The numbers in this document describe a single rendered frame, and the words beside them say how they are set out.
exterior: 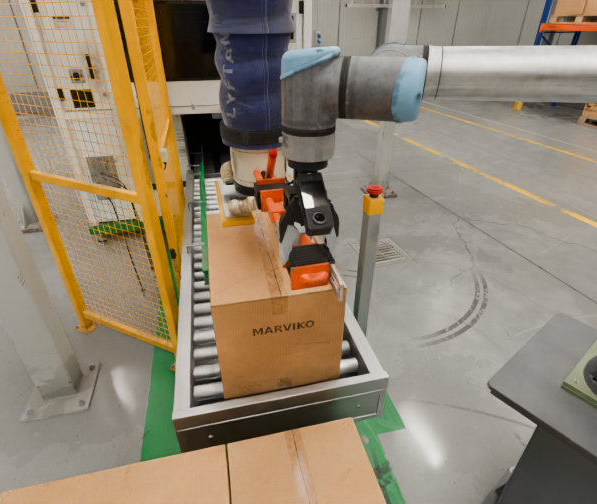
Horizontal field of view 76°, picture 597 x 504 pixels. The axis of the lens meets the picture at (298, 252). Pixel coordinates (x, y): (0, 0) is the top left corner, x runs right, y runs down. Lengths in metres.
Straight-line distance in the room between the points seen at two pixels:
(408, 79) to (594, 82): 0.32
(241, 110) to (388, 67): 0.60
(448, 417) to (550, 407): 0.90
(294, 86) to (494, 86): 0.34
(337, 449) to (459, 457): 0.85
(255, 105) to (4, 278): 1.27
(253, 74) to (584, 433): 1.24
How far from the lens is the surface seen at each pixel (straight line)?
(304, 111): 0.62
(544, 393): 1.30
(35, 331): 2.07
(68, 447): 2.16
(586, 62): 0.79
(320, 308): 1.16
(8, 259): 1.87
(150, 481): 1.28
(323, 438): 1.28
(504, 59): 0.76
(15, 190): 4.17
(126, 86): 1.58
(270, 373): 1.31
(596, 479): 1.48
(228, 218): 1.17
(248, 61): 1.11
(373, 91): 0.60
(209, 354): 1.53
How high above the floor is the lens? 1.62
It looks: 31 degrees down
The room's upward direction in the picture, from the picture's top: straight up
